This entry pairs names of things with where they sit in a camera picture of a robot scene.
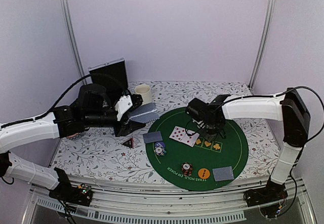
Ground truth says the black triangular button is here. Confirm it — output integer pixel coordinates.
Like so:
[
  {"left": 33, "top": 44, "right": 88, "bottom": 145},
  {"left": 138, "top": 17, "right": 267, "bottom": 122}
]
[{"left": 122, "top": 138, "right": 134, "bottom": 148}]

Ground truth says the blue playing card deck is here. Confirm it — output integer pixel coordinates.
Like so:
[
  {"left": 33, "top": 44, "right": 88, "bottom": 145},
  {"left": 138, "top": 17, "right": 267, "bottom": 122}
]
[{"left": 128, "top": 102, "right": 159, "bottom": 124}]

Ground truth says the face-up red card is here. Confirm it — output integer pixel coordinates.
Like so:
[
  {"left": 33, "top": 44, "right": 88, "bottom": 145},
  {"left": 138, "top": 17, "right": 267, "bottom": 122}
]
[
  {"left": 169, "top": 126, "right": 189, "bottom": 143},
  {"left": 180, "top": 130, "right": 199, "bottom": 147}
]

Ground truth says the dealt playing card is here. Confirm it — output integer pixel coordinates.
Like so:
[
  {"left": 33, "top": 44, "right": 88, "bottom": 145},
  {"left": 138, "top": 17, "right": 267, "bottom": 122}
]
[
  {"left": 143, "top": 131, "right": 163, "bottom": 144},
  {"left": 212, "top": 166, "right": 234, "bottom": 181}
]

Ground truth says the purple small blind button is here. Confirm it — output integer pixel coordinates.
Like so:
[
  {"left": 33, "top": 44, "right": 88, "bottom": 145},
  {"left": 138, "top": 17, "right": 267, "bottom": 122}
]
[{"left": 154, "top": 141, "right": 166, "bottom": 148}]

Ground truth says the small poker chip stack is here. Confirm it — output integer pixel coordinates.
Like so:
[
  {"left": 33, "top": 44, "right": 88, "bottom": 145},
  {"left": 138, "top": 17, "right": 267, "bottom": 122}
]
[{"left": 154, "top": 146, "right": 167, "bottom": 156}]

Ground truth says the orange big blind button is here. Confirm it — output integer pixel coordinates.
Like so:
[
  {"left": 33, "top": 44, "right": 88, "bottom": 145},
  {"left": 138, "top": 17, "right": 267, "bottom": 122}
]
[{"left": 198, "top": 168, "right": 211, "bottom": 179}]

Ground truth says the aluminium poker chip case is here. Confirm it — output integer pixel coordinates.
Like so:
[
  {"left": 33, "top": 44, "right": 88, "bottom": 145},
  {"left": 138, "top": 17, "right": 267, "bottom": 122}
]
[{"left": 88, "top": 58, "right": 129, "bottom": 100}]

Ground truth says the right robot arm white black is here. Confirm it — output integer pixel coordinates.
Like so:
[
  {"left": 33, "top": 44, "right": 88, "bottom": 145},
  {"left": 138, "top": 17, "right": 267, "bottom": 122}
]
[{"left": 185, "top": 86, "right": 313, "bottom": 202}]

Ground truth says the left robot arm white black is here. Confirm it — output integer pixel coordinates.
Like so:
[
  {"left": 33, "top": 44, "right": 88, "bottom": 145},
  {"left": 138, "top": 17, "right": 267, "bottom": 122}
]
[{"left": 1, "top": 73, "right": 145, "bottom": 201}]

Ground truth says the white ceramic cup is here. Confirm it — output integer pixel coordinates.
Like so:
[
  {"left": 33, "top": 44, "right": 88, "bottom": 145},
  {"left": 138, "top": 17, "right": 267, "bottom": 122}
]
[{"left": 135, "top": 84, "right": 153, "bottom": 104}]

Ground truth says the green round poker mat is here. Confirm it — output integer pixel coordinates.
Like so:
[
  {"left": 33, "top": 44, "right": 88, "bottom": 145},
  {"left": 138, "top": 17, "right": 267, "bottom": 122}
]
[{"left": 146, "top": 107, "right": 249, "bottom": 191}]

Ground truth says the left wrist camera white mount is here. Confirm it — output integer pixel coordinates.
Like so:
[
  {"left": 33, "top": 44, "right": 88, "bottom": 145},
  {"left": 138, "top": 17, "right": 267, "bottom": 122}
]
[{"left": 114, "top": 94, "right": 143, "bottom": 121}]

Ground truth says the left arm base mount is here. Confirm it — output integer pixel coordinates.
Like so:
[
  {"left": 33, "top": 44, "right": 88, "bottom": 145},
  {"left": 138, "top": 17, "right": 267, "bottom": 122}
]
[{"left": 49, "top": 183, "right": 93, "bottom": 207}]

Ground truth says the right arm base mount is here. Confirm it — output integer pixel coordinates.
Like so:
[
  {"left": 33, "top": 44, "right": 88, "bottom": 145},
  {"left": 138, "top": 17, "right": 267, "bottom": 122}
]
[{"left": 243, "top": 180, "right": 288, "bottom": 207}]

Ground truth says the right aluminium frame post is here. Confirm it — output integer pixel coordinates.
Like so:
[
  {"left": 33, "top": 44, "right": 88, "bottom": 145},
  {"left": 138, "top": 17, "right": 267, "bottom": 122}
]
[{"left": 248, "top": 0, "right": 276, "bottom": 91}]

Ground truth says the aluminium frame post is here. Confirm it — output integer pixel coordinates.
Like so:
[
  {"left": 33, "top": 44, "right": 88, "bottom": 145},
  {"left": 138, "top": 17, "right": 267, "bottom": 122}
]
[
  {"left": 248, "top": 0, "right": 276, "bottom": 91},
  {"left": 60, "top": 0, "right": 86, "bottom": 78}
]

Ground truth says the left aluminium frame post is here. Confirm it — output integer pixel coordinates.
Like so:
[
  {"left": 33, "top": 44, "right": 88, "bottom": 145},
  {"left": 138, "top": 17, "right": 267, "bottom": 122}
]
[{"left": 60, "top": 0, "right": 86, "bottom": 78}]

